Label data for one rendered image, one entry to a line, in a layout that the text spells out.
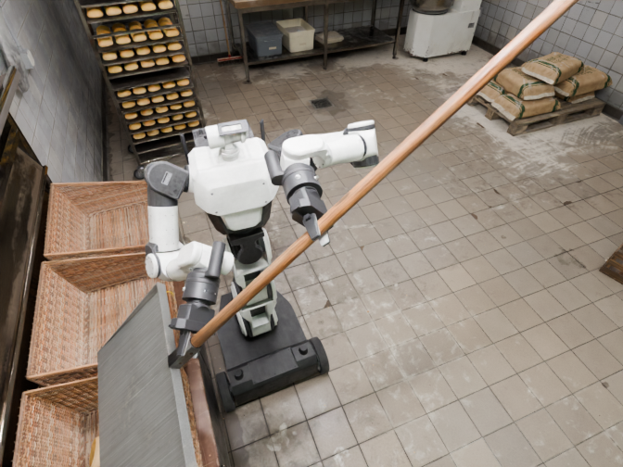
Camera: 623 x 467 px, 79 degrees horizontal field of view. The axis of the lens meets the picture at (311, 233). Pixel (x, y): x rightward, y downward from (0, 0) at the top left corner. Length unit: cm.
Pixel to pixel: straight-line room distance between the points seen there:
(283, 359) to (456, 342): 106
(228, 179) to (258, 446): 143
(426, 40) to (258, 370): 483
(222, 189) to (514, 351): 201
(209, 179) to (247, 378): 118
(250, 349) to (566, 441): 167
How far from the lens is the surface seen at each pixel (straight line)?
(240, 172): 122
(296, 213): 83
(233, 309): 93
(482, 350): 257
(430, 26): 580
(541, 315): 288
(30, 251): 191
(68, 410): 177
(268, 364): 213
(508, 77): 470
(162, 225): 128
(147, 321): 127
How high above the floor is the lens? 210
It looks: 46 degrees down
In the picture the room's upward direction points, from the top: straight up
